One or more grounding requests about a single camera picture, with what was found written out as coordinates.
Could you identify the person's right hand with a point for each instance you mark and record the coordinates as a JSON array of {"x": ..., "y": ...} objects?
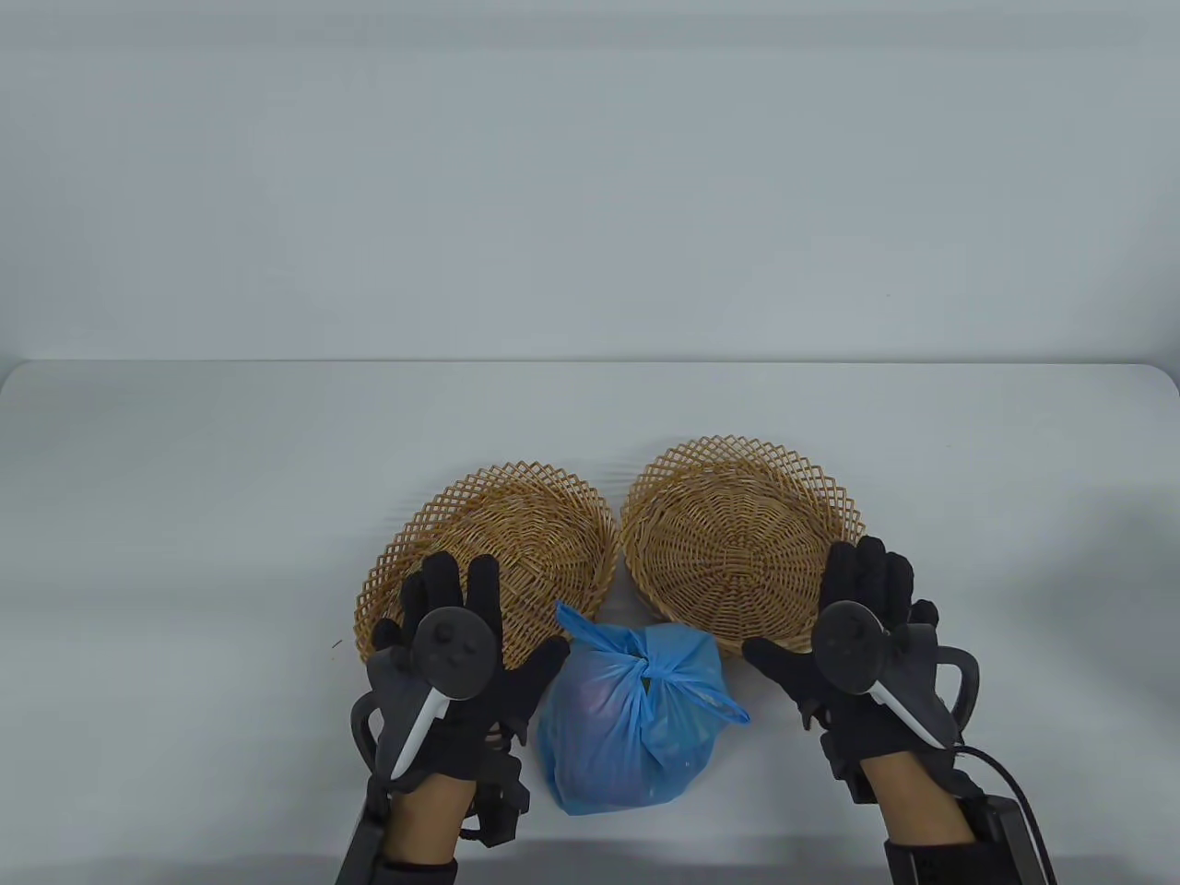
[{"x": 802, "y": 678}]

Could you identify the person's left hand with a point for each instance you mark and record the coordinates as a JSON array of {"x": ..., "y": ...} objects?
[{"x": 516, "y": 701}]

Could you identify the blue plastic bag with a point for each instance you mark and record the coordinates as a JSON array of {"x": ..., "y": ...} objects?
[{"x": 627, "y": 737}]

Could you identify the person's left forearm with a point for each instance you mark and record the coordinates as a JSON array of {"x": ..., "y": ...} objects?
[{"x": 424, "y": 820}]

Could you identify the person's right forearm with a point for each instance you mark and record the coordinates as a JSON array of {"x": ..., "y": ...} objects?
[{"x": 922, "y": 802}]

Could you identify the round wicker basket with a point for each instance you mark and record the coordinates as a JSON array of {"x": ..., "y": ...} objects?
[{"x": 728, "y": 544}]

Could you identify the oval wicker basket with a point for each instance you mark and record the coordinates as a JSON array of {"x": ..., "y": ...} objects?
[{"x": 525, "y": 535}]

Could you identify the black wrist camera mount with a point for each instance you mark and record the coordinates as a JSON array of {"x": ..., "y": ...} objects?
[
  {"x": 502, "y": 811},
  {"x": 843, "y": 765}
]

